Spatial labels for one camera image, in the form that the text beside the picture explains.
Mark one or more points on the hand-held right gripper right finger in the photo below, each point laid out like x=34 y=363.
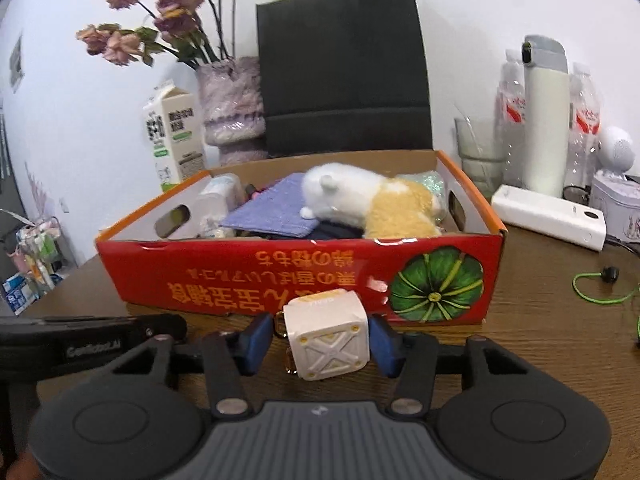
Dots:
x=385 y=347

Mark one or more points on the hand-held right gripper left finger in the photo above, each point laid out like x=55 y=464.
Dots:
x=255 y=342

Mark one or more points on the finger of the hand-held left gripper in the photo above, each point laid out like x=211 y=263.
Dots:
x=167 y=326

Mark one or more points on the red cardboard box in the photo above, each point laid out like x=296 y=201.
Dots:
x=200 y=280

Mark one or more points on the purple fabric pouch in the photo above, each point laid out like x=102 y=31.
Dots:
x=270 y=210

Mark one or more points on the white and tan plush toy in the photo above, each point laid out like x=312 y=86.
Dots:
x=350 y=195

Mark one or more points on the iridescent plastic packet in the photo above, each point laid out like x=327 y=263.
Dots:
x=425 y=182

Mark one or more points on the cluttered storage rack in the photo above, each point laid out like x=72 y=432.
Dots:
x=35 y=255

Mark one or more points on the white green milk carton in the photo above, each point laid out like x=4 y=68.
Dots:
x=175 y=135

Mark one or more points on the white power bank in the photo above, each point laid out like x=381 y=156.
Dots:
x=545 y=215

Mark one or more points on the clear drinking glass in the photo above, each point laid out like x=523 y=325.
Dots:
x=480 y=160

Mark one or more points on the purple textured vase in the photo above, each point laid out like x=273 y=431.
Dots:
x=230 y=105

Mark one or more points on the clear red-label water bottle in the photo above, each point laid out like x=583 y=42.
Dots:
x=585 y=120
x=511 y=110

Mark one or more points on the white floral tin box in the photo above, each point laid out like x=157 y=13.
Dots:
x=615 y=205

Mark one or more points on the white thermos bottle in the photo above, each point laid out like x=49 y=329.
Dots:
x=545 y=125

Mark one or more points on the black paper bag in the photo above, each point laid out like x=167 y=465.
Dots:
x=340 y=60

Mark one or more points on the white round speaker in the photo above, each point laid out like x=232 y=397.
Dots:
x=616 y=147

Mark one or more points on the wall picture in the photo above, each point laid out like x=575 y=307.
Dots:
x=17 y=60

